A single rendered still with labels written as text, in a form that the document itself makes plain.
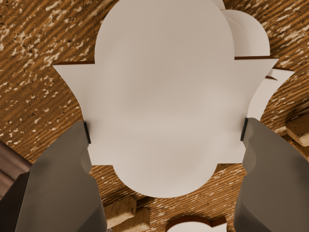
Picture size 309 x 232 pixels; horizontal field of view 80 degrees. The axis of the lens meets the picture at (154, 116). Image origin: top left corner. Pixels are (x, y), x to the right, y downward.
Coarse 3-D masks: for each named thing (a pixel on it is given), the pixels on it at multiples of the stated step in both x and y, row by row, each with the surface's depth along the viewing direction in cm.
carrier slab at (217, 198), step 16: (224, 176) 24; (240, 176) 24; (192, 192) 26; (208, 192) 26; (224, 192) 26; (160, 208) 28; (176, 208) 28; (192, 208) 28; (208, 208) 28; (224, 208) 28; (160, 224) 30
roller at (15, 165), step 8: (0, 144) 25; (0, 152) 25; (8, 152) 26; (16, 152) 27; (0, 160) 26; (8, 160) 26; (16, 160) 26; (24, 160) 27; (0, 168) 26; (8, 168) 26; (16, 168) 27; (24, 168) 27; (16, 176) 27
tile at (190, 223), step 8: (184, 216) 28; (192, 216) 28; (200, 216) 29; (224, 216) 29; (168, 224) 29; (176, 224) 28; (184, 224) 28; (192, 224) 28; (200, 224) 28; (208, 224) 28; (216, 224) 28; (224, 224) 28
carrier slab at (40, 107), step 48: (0, 0) 15; (48, 0) 15; (96, 0) 15; (240, 0) 15; (288, 0) 15; (0, 48) 17; (48, 48) 17; (288, 48) 16; (0, 96) 19; (48, 96) 19; (288, 96) 19; (48, 144) 22
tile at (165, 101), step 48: (144, 0) 9; (192, 0) 9; (96, 48) 10; (144, 48) 10; (192, 48) 10; (96, 96) 11; (144, 96) 11; (192, 96) 11; (240, 96) 11; (96, 144) 13; (144, 144) 13; (192, 144) 13; (240, 144) 13; (144, 192) 15
